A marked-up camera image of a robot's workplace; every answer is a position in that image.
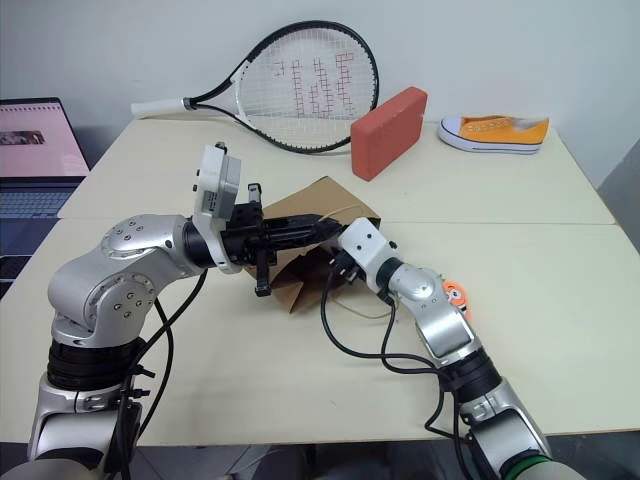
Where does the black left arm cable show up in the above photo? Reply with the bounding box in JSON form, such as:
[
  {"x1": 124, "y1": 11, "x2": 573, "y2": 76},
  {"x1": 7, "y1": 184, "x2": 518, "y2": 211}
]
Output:
[{"x1": 102, "y1": 269, "x2": 209, "y2": 480}]

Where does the black and white tennis racket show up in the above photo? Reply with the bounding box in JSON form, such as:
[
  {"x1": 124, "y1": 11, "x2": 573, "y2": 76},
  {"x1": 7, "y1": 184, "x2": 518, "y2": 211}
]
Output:
[{"x1": 130, "y1": 22, "x2": 380, "y2": 155}]

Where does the red brick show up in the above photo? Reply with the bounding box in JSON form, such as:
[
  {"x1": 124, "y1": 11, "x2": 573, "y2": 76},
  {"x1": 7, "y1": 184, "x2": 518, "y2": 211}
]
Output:
[{"x1": 349, "y1": 86, "x2": 429, "y2": 181}]

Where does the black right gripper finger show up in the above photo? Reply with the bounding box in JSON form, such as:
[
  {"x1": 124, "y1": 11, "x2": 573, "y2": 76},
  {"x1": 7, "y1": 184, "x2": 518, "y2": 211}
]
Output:
[{"x1": 271, "y1": 219, "x2": 347, "y2": 250}]

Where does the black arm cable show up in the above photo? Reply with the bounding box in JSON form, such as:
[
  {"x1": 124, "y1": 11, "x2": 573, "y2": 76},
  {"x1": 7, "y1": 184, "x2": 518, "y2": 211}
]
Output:
[
  {"x1": 319, "y1": 272, "x2": 481, "y2": 480},
  {"x1": 102, "y1": 269, "x2": 209, "y2": 480}
]

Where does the yellow canvas sneaker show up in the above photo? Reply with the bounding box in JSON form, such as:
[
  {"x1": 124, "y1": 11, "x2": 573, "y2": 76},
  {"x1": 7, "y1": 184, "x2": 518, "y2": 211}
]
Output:
[{"x1": 437, "y1": 114, "x2": 551, "y2": 155}]

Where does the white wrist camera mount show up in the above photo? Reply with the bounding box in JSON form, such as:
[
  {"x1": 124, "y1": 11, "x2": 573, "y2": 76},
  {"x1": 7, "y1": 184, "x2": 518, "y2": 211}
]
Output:
[
  {"x1": 335, "y1": 217, "x2": 401, "y2": 291},
  {"x1": 191, "y1": 143, "x2": 245, "y2": 275}
]

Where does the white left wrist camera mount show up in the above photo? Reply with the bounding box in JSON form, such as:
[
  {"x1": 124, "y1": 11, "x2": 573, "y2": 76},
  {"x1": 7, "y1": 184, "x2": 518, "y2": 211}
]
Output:
[{"x1": 191, "y1": 143, "x2": 245, "y2": 275}]

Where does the brown paper bag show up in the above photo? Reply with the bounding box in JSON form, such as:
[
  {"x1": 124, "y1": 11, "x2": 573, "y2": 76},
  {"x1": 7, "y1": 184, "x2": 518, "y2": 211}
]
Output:
[{"x1": 262, "y1": 174, "x2": 399, "y2": 321}]

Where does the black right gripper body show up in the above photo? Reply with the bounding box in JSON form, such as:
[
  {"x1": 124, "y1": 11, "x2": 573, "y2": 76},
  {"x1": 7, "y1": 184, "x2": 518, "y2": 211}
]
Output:
[{"x1": 327, "y1": 249, "x2": 365, "y2": 287}]

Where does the orange plush toy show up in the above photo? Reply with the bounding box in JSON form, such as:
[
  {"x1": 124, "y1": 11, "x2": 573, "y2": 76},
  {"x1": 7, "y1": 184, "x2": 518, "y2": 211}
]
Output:
[{"x1": 443, "y1": 279, "x2": 474, "y2": 321}]

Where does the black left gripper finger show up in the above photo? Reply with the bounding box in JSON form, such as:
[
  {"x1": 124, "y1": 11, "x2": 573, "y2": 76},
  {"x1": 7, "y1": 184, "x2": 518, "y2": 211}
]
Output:
[{"x1": 268, "y1": 212, "x2": 330, "y2": 233}]

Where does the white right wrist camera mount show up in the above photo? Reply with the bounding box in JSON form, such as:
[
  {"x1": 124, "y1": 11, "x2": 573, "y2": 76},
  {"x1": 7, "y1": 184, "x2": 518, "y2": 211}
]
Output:
[{"x1": 335, "y1": 217, "x2": 401, "y2": 291}]

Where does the open laptop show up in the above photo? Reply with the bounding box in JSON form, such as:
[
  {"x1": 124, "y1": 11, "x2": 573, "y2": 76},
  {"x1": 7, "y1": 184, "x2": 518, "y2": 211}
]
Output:
[{"x1": 0, "y1": 97, "x2": 92, "y2": 224}]

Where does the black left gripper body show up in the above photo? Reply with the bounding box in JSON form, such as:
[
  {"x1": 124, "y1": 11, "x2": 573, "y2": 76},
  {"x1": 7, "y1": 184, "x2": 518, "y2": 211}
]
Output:
[{"x1": 219, "y1": 182, "x2": 281, "y2": 299}]

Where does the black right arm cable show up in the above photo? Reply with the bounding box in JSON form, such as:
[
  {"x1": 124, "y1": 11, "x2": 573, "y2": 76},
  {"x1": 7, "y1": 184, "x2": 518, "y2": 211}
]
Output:
[{"x1": 319, "y1": 272, "x2": 481, "y2": 480}]

